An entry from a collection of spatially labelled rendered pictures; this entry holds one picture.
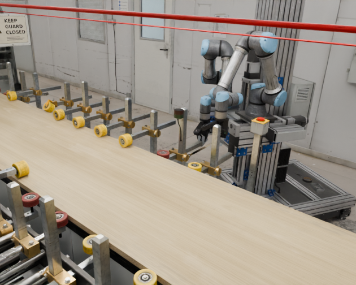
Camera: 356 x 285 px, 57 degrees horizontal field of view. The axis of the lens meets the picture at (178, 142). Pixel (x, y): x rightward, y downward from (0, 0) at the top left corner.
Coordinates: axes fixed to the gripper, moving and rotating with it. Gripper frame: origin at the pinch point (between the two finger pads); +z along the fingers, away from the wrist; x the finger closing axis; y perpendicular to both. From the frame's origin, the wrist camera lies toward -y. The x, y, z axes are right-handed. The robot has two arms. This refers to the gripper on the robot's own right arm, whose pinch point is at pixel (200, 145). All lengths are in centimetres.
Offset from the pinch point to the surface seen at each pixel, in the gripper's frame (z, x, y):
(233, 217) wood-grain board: -8, -67, -72
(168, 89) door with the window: 40, 233, 237
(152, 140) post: -6.8, 20.1, -29.8
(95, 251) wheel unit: -28, -59, -139
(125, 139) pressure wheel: -14, 22, -53
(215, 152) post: -13.7, -30.1, -29.8
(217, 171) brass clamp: -2.2, -33.4, -30.1
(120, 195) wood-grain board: -8, -17, -93
